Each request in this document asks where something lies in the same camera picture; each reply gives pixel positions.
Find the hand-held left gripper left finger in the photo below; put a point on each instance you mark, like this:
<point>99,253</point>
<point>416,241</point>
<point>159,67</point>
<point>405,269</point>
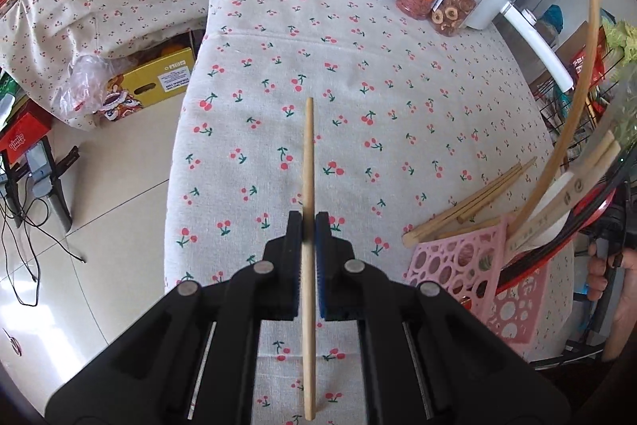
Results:
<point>293,265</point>

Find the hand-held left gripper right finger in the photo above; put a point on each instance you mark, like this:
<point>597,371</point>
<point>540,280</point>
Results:
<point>322,265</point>

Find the bamboo chopstick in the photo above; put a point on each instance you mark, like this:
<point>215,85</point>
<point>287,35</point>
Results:
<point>308,156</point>

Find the pink perforated utensil basket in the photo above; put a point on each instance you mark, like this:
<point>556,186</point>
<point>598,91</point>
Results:
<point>448,265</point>

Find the long bamboo spatula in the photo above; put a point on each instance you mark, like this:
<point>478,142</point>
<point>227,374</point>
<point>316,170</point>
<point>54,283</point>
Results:
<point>582,91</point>

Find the bundle of bamboo chopsticks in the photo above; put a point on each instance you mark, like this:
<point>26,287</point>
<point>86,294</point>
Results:
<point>473,202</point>

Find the person's right hand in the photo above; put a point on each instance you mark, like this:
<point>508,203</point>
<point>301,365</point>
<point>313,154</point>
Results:
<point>624,305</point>

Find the pile of snack packets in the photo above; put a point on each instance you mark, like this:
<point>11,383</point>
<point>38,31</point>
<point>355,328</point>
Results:
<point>582,61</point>

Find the green leafy vegetable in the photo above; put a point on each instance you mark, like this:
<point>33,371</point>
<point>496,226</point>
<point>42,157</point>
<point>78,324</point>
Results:
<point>622,37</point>

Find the cherry print tablecloth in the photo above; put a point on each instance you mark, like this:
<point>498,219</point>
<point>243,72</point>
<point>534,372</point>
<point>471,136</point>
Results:
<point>348,56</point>

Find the yellow cardboard box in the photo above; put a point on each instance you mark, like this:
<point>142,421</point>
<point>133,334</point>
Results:
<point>159,79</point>

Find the black folding stand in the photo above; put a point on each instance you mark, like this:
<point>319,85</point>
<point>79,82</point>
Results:
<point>54,196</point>

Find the clear plastic bag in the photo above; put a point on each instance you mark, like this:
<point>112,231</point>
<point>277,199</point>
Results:
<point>89,81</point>

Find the red cardboard box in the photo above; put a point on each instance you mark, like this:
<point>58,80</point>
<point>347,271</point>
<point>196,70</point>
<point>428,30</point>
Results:
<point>25,136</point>

